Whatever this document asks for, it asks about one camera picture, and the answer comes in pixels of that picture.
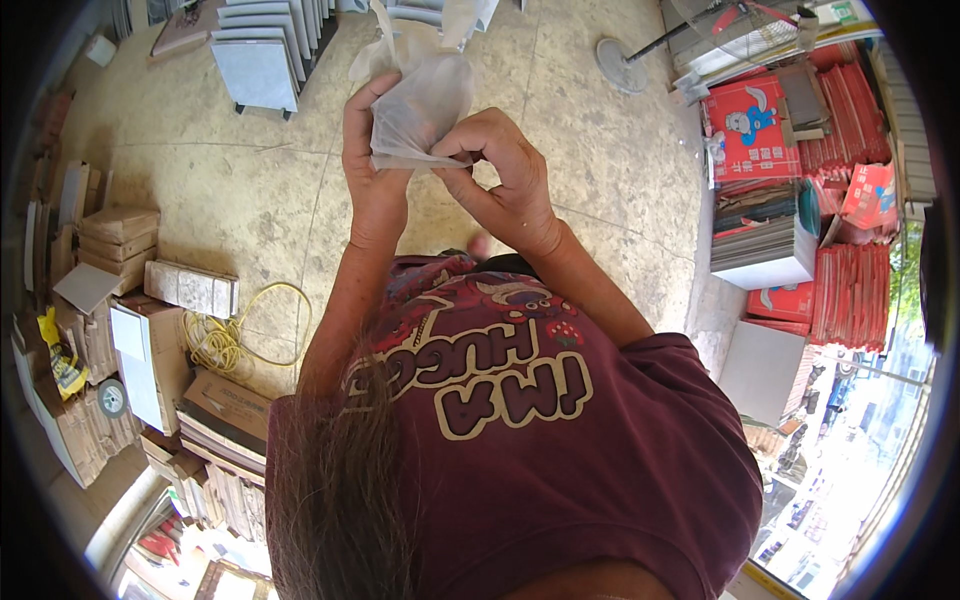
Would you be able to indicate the person's left hand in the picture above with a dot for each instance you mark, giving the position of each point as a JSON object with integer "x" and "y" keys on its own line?
{"x": 373, "y": 199}

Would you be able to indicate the person's right hand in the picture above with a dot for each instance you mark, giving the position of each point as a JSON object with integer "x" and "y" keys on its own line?
{"x": 510, "y": 195}

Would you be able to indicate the person's left fingers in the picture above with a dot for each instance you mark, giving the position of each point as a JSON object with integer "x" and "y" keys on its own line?
{"x": 357, "y": 124}

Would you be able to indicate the translucent plastic bag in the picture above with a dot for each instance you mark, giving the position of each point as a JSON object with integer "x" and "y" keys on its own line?
{"x": 424, "y": 101}

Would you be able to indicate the rack of grey tiles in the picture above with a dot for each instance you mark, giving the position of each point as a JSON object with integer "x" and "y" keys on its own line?
{"x": 259, "y": 64}

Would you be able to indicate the person's legs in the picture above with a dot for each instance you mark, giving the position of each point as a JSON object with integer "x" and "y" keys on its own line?
{"x": 480, "y": 245}

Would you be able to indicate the brown board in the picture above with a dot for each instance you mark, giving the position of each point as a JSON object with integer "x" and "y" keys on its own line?
{"x": 184, "y": 28}

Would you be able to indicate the stone-look tile stack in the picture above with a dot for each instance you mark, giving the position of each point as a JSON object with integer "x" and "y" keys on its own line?
{"x": 191, "y": 289}

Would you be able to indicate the stack of cardboard boxes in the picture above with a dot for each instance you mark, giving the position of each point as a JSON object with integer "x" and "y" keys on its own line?
{"x": 120, "y": 236}

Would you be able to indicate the small white box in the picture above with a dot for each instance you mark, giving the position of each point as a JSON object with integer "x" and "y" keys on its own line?
{"x": 100, "y": 50}

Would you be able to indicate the standing fan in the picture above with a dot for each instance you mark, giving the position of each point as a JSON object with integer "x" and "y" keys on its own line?
{"x": 621, "y": 66}

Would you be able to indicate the flat cardboard box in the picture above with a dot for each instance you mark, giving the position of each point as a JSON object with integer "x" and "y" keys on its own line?
{"x": 225, "y": 409}

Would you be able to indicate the grey square tile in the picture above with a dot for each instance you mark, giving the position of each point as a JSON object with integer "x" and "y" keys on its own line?
{"x": 86, "y": 286}

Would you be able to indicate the open carton of white tiles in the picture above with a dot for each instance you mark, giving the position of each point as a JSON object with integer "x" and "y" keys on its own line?
{"x": 150, "y": 367}

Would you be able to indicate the person's body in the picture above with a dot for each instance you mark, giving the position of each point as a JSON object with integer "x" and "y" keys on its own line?
{"x": 525, "y": 442}

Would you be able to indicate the yellow plastic bag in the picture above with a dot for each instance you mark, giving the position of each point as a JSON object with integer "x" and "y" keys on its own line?
{"x": 64, "y": 364}

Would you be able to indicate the heap of tile cartons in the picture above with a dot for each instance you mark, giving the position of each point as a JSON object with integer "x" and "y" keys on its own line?
{"x": 82, "y": 435}

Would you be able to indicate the stack of grey tiles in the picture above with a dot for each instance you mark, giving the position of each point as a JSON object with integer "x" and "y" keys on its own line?
{"x": 757, "y": 251}

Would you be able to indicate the large white tile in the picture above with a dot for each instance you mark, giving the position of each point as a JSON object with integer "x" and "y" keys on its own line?
{"x": 763, "y": 371}

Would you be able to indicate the heap of red cartons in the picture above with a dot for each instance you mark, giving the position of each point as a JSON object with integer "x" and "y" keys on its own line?
{"x": 851, "y": 292}

